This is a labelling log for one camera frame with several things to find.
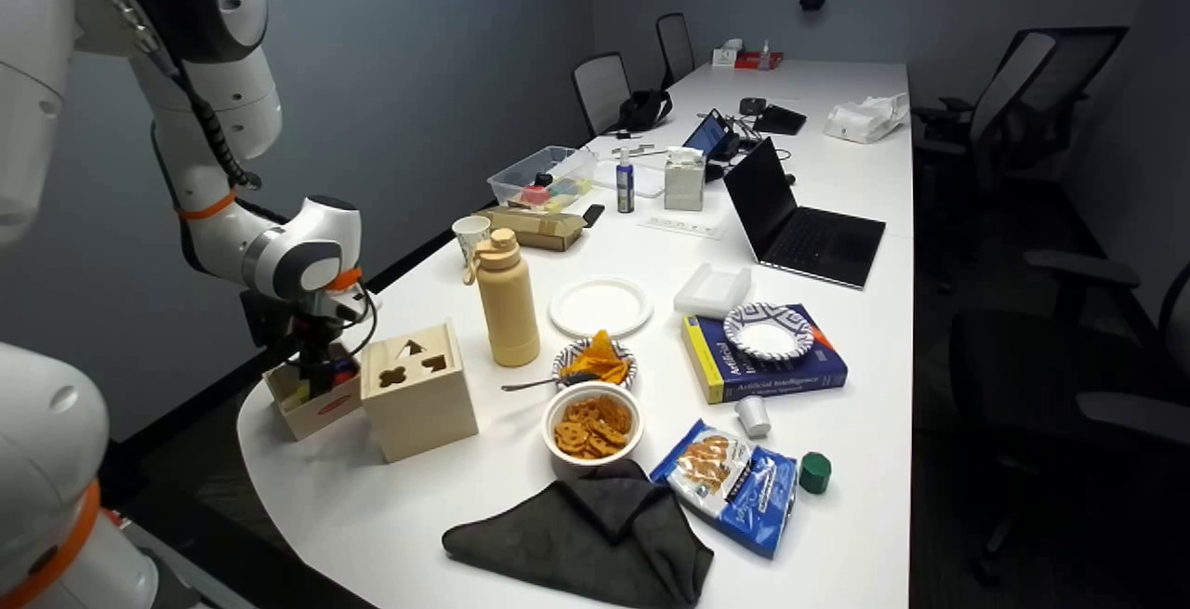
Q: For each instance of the patterned paper bowl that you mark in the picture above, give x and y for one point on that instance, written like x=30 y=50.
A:
x=569 y=369

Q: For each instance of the blue sanitizer bottle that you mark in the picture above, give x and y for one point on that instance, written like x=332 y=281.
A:
x=625 y=186

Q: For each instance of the heap of coloured shape blocks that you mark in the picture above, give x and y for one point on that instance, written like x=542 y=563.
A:
x=342 y=374

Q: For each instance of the white power strip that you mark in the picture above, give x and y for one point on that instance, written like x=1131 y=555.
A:
x=683 y=226

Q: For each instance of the black laptop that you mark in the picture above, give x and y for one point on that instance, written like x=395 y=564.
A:
x=809 y=242

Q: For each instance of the black pouch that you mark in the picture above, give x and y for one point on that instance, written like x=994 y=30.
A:
x=779 y=120

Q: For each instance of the clear plastic lid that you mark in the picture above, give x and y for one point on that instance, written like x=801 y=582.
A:
x=643 y=181

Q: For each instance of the open wooden tray box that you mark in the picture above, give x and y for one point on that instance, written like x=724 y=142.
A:
x=316 y=414

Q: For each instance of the small white cup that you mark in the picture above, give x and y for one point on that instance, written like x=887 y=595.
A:
x=752 y=417

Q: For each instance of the red box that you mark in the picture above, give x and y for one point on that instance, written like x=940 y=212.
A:
x=758 y=60

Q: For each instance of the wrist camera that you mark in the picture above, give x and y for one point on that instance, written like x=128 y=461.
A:
x=262 y=319

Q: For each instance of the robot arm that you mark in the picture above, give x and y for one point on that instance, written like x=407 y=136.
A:
x=223 y=218

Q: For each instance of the metal spoon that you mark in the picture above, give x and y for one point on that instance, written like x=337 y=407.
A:
x=539 y=384

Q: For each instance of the blue and yellow book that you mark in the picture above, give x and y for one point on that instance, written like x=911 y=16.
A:
x=772 y=377

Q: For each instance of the blue snack bag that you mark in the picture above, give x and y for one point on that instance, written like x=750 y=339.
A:
x=739 y=497

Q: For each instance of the tablet with black case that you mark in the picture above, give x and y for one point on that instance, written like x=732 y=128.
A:
x=707 y=135

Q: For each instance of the heap of orange chips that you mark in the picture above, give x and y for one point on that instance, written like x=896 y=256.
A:
x=602 y=358

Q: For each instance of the wooden lid with shape cutouts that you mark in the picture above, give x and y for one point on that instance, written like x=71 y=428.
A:
x=411 y=360

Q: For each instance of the white bowl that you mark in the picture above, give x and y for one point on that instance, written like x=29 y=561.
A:
x=558 y=446

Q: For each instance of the office chair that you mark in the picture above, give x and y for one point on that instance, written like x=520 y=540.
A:
x=602 y=88
x=1069 y=377
x=675 y=44
x=1023 y=98

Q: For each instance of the patterned paper cup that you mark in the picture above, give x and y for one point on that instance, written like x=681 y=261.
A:
x=469 y=232

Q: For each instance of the flat cardboard box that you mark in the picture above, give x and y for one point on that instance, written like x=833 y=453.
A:
x=535 y=226

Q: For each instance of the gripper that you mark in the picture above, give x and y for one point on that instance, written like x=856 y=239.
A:
x=316 y=330

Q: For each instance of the black cloth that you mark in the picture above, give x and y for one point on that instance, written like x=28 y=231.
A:
x=586 y=539

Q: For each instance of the white paper plate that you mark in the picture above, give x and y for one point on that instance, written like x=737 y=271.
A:
x=601 y=308

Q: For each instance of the heap of pretzels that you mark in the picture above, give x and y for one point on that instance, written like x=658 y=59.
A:
x=593 y=428

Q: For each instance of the clear plastic bin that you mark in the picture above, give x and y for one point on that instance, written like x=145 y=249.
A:
x=521 y=179

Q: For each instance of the wooden shape sorter box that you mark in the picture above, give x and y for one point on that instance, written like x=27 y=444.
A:
x=423 y=418

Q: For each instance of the small white tissue box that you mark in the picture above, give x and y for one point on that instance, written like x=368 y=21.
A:
x=725 y=55

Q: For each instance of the patterned paper plate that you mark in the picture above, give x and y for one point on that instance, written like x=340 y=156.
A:
x=768 y=335

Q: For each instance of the green bottle cap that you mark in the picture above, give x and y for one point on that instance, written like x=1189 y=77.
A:
x=815 y=474

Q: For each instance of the black bag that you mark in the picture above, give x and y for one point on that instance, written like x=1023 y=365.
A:
x=643 y=110

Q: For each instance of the small clear bottle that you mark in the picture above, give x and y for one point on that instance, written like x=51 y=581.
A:
x=765 y=57

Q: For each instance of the beige water bottle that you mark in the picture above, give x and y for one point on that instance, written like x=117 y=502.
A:
x=509 y=307

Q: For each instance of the white plastic bag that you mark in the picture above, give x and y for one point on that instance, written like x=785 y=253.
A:
x=865 y=119

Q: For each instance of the black phone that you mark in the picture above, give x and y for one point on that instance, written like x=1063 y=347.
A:
x=593 y=216

